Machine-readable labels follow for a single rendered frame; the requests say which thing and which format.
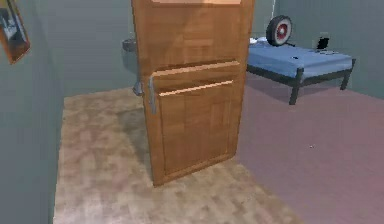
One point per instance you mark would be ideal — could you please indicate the brown wooden room door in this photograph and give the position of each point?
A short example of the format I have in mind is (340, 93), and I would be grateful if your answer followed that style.
(196, 100)

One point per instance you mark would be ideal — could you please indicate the small black flat object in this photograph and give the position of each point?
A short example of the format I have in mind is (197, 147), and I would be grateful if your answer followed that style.
(295, 58)

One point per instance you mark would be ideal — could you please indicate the black wheel with red hub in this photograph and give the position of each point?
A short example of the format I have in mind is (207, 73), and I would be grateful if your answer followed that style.
(279, 30)

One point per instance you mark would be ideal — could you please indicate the small black box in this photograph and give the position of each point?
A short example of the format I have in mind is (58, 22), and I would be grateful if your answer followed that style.
(322, 43)

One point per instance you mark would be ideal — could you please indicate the grey round wall fixture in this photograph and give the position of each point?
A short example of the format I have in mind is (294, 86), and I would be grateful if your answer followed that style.
(130, 45)

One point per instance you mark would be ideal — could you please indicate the blue bed with black frame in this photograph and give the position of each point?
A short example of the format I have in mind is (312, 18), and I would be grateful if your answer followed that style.
(300, 61)

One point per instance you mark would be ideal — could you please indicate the framed wall picture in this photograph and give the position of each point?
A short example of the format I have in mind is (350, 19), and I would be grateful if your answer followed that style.
(12, 31)

